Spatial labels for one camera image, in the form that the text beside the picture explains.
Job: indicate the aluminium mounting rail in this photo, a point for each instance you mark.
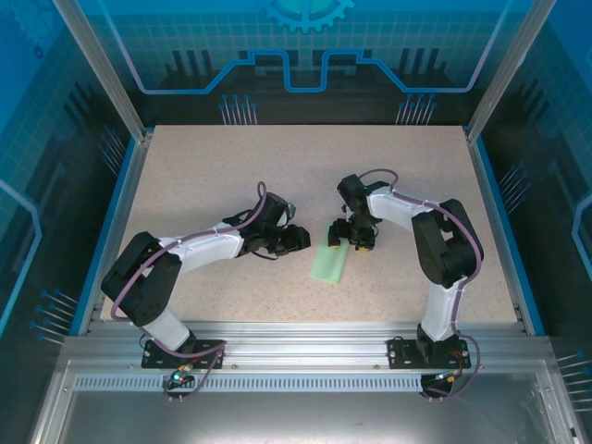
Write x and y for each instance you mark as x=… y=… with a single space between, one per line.
x=305 y=342

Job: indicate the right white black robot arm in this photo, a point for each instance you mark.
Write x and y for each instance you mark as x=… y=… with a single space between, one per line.
x=444 y=305

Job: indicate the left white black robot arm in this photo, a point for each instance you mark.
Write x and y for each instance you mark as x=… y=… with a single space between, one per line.
x=208 y=250

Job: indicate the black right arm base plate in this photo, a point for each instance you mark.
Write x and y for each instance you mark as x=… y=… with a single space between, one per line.
x=398 y=356

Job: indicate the aluminium frame post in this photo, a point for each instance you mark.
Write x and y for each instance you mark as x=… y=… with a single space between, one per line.
x=106 y=69
x=509 y=69

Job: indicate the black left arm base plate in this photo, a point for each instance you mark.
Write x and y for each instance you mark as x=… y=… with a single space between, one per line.
x=152 y=356

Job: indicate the sheet metal panel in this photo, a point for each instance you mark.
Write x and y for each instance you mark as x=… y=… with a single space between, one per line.
x=296 y=416

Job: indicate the light green sponge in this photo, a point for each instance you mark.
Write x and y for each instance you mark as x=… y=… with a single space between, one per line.
x=328 y=266

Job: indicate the aluminium side rail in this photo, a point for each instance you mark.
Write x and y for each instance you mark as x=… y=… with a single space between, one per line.
x=492 y=208
x=126 y=208

